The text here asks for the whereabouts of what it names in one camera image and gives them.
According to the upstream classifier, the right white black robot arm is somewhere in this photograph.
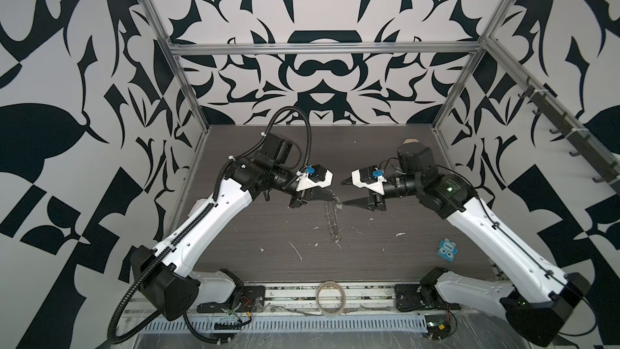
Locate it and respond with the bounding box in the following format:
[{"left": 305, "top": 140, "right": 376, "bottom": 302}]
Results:
[{"left": 343, "top": 166, "right": 591, "bottom": 347}]

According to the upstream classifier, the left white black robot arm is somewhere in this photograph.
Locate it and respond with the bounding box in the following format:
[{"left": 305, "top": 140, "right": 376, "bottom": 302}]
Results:
[{"left": 131, "top": 159, "right": 333, "bottom": 321}]

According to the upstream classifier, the light blue small toy block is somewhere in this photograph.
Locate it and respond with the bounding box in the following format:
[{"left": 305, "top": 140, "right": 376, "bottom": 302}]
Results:
[{"left": 437, "top": 238, "right": 458, "bottom": 263}]

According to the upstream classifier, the small electronics board right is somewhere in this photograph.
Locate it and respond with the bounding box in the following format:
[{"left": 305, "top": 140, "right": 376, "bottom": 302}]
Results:
[{"left": 424, "top": 310, "right": 459, "bottom": 341}]

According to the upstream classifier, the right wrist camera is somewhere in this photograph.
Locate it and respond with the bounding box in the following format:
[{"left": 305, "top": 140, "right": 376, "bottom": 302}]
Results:
[{"left": 397, "top": 142, "right": 439, "bottom": 178}]

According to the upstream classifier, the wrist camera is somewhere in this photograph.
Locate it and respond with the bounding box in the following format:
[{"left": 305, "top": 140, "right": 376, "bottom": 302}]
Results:
[
  {"left": 258, "top": 133, "right": 293, "bottom": 165},
  {"left": 397, "top": 142, "right": 439, "bottom": 178}
]

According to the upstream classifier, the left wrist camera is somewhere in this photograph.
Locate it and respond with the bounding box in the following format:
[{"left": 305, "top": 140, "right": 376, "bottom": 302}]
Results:
[{"left": 258, "top": 133, "right": 293, "bottom": 165}]

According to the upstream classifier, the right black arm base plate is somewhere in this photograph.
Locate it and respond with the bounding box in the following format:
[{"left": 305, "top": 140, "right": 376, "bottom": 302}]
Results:
[{"left": 394, "top": 267, "right": 461, "bottom": 313}]

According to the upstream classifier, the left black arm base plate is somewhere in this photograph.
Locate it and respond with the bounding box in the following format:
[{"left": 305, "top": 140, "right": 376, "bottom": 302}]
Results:
[{"left": 197, "top": 285, "right": 266, "bottom": 313}]

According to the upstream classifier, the white slotted cable duct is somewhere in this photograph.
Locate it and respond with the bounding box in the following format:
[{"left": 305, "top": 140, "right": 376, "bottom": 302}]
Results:
[{"left": 139, "top": 314, "right": 428, "bottom": 334}]

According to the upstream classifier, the black wall hook rail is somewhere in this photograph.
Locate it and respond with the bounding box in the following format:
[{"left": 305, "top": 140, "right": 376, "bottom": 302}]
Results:
[{"left": 519, "top": 76, "right": 619, "bottom": 196}]

